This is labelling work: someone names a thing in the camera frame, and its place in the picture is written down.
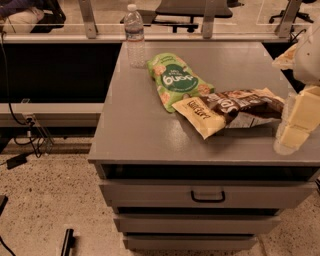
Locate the office chair base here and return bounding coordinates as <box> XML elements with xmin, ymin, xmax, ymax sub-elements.
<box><xmin>268</xmin><ymin>0</ymin><xmax>315</xmax><ymax>24</ymax></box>

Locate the black drawer handle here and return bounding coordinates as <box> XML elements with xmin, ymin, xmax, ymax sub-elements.
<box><xmin>190</xmin><ymin>191</ymin><xmax>226</xmax><ymax>203</ymax></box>

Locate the clear plastic water bottle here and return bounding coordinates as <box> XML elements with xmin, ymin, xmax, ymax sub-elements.
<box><xmin>124</xmin><ymin>4</ymin><xmax>145</xmax><ymax>68</ymax></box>

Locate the grey drawer cabinet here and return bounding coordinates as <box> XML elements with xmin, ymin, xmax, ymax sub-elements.
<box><xmin>89</xmin><ymin>54</ymin><xmax>320</xmax><ymax>250</ymax></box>

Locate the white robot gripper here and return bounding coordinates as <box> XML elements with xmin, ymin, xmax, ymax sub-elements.
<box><xmin>272</xmin><ymin>23</ymin><xmax>320</xmax><ymax>155</ymax></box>

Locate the brown and yellow chip bag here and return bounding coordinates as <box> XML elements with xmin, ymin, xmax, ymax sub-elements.
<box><xmin>173</xmin><ymin>88</ymin><xmax>284</xmax><ymax>139</ymax></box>

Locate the seated person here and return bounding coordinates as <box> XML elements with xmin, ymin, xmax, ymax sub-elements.
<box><xmin>0</xmin><ymin>0</ymin><xmax>44</xmax><ymax>34</ymax></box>

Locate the green snack bag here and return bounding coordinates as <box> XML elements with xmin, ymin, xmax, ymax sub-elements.
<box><xmin>147</xmin><ymin>53</ymin><xmax>214</xmax><ymax>113</ymax></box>

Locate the black power adapter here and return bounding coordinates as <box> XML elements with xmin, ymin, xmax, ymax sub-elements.
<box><xmin>6</xmin><ymin>154</ymin><xmax>27</xmax><ymax>170</ymax></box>

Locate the black power cable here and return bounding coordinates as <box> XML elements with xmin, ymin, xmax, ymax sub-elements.
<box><xmin>0</xmin><ymin>31</ymin><xmax>46</xmax><ymax>159</ymax></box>

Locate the black bar on floor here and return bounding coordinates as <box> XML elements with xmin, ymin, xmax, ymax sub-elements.
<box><xmin>60</xmin><ymin>229</ymin><xmax>75</xmax><ymax>256</ymax></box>

